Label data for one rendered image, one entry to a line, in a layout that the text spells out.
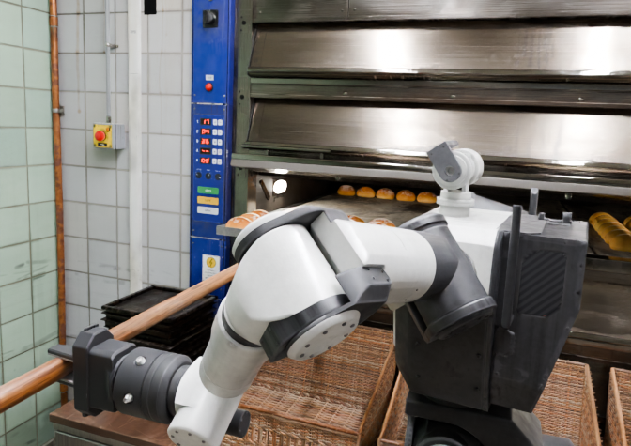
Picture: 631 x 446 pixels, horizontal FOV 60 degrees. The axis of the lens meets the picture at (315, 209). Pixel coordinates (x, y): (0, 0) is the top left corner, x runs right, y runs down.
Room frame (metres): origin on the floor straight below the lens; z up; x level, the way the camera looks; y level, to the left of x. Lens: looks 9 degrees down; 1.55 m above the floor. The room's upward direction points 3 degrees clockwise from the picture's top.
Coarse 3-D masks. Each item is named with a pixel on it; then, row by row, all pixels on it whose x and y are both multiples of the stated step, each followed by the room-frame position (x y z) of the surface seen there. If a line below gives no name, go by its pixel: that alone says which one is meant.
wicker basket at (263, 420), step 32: (352, 352) 1.82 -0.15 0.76; (384, 352) 1.79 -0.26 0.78; (256, 384) 1.89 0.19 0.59; (288, 384) 1.86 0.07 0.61; (320, 384) 1.82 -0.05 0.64; (352, 384) 1.79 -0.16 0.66; (384, 384) 1.62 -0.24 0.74; (256, 416) 1.46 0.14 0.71; (288, 416) 1.43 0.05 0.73; (320, 416) 1.69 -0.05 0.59; (352, 416) 1.70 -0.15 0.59; (384, 416) 1.65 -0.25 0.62
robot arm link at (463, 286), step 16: (432, 240) 0.66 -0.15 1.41; (448, 240) 0.71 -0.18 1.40; (448, 256) 0.67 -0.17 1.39; (464, 256) 0.71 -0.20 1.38; (448, 272) 0.66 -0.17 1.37; (464, 272) 0.68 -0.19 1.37; (432, 288) 0.64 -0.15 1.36; (448, 288) 0.67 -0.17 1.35; (464, 288) 0.67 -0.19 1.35; (480, 288) 0.68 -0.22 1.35; (416, 304) 0.70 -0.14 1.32; (432, 304) 0.67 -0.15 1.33; (448, 304) 0.66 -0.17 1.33; (464, 304) 0.66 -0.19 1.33; (432, 320) 0.67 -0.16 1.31
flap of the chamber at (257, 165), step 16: (240, 160) 1.87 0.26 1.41; (320, 176) 1.96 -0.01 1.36; (336, 176) 1.86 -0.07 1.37; (352, 176) 1.77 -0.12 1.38; (368, 176) 1.72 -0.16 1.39; (384, 176) 1.70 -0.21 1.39; (400, 176) 1.69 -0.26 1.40; (416, 176) 1.67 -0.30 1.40; (432, 176) 1.66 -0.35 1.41; (544, 192) 1.67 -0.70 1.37; (560, 192) 1.60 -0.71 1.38; (576, 192) 1.54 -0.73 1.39; (592, 192) 1.51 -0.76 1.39; (608, 192) 1.50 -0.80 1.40; (624, 192) 1.48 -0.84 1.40
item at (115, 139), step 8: (96, 128) 2.17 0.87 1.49; (104, 128) 2.15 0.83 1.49; (112, 128) 2.14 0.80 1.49; (120, 128) 2.18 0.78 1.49; (112, 136) 2.14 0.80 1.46; (120, 136) 2.18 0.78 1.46; (96, 144) 2.17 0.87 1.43; (104, 144) 2.15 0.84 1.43; (112, 144) 2.14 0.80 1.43; (120, 144) 2.18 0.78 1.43
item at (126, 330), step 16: (224, 272) 1.18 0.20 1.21; (192, 288) 1.06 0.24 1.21; (208, 288) 1.10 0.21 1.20; (160, 304) 0.95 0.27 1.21; (176, 304) 0.98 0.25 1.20; (128, 320) 0.87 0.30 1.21; (144, 320) 0.89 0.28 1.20; (160, 320) 0.93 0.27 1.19; (128, 336) 0.84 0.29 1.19; (48, 368) 0.69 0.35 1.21; (64, 368) 0.71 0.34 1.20; (16, 384) 0.64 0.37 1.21; (32, 384) 0.66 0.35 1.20; (48, 384) 0.68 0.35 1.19; (0, 400) 0.61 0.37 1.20; (16, 400) 0.63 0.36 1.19
